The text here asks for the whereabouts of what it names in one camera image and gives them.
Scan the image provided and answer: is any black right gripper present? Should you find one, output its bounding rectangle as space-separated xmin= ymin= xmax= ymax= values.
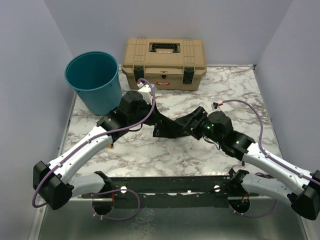
xmin=175 ymin=105 xmax=224 ymax=146

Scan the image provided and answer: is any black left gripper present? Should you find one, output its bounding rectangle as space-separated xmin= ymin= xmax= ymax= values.
xmin=128 ymin=97 xmax=164 ymax=126

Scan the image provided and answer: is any black plastic trash bag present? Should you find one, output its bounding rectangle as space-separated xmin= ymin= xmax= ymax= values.
xmin=145 ymin=110 xmax=195 ymax=139

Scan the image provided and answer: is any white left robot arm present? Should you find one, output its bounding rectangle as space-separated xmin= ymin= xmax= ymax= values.
xmin=32 ymin=86 xmax=156 ymax=210

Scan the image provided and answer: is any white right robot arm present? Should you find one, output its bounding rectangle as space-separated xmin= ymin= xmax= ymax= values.
xmin=184 ymin=107 xmax=320 ymax=220

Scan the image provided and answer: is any teal plastic trash bin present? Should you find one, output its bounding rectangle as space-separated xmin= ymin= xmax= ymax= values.
xmin=64 ymin=51 xmax=122 ymax=116

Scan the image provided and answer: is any tan plastic toolbox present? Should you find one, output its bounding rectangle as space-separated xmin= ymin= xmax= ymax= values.
xmin=121 ymin=37 xmax=207 ymax=91

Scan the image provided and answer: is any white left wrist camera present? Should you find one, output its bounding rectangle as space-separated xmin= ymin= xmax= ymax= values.
xmin=137 ymin=82 xmax=156 ymax=105

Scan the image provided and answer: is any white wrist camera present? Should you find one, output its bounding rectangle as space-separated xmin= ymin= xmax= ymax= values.
xmin=137 ymin=82 xmax=156 ymax=105
xmin=211 ymin=102 xmax=224 ymax=112

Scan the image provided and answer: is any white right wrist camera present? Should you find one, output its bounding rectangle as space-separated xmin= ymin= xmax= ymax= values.
xmin=211 ymin=102 xmax=224 ymax=112

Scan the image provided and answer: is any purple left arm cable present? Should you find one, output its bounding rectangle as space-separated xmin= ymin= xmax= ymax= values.
xmin=31 ymin=78 xmax=157 ymax=209

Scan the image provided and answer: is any black front mounting rail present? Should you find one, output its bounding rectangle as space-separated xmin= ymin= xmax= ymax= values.
xmin=82 ymin=175 xmax=246 ymax=209

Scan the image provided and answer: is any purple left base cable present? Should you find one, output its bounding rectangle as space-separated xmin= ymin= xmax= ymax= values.
xmin=91 ymin=188 xmax=141 ymax=221

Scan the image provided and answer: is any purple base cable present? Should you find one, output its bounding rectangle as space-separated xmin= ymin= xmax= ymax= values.
xmin=231 ymin=199 xmax=279 ymax=218
xmin=91 ymin=188 xmax=141 ymax=221

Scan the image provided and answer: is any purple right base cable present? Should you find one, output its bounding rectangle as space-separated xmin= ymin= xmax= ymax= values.
xmin=231 ymin=199 xmax=279 ymax=218

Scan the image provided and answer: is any aluminium extrusion frame rail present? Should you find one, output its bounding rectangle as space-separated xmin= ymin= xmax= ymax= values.
xmin=27 ymin=93 xmax=77 ymax=240

